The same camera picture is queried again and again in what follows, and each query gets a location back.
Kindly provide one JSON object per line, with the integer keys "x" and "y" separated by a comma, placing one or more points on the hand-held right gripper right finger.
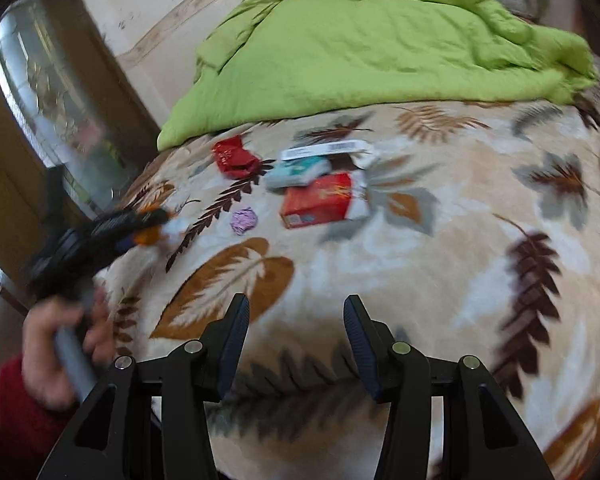
{"x": 360, "y": 340}

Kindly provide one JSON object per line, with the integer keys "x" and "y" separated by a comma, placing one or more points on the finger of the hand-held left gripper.
{"x": 127, "y": 244}
{"x": 140, "y": 216}

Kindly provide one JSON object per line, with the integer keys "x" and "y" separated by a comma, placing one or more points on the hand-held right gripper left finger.
{"x": 235, "y": 330}

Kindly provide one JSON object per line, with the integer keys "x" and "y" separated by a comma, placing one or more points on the white orange wrapper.
{"x": 152, "y": 236}

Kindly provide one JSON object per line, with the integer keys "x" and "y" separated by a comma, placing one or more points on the person's left forearm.
{"x": 15, "y": 425}

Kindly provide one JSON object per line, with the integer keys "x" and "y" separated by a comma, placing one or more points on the person's left hand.
{"x": 37, "y": 355}

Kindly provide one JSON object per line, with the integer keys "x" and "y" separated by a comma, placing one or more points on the purple crumpled wrapper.
{"x": 244, "y": 220}

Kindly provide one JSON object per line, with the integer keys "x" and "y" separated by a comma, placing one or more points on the red crumpled wrapper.
{"x": 235, "y": 157}

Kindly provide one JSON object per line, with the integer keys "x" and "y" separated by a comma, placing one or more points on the leaf print blanket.
{"x": 455, "y": 270}

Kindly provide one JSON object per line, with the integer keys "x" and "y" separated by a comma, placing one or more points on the red yellow box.
{"x": 320, "y": 200}

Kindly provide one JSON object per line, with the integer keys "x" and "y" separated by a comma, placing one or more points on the wooden glass door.
{"x": 55, "y": 85}

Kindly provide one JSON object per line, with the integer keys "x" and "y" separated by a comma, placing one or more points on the teal packet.
{"x": 297, "y": 172}

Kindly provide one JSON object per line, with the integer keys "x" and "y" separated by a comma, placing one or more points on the white barcode box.
{"x": 330, "y": 147}

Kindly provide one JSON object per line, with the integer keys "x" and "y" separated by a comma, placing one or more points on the green quilt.
{"x": 355, "y": 45}

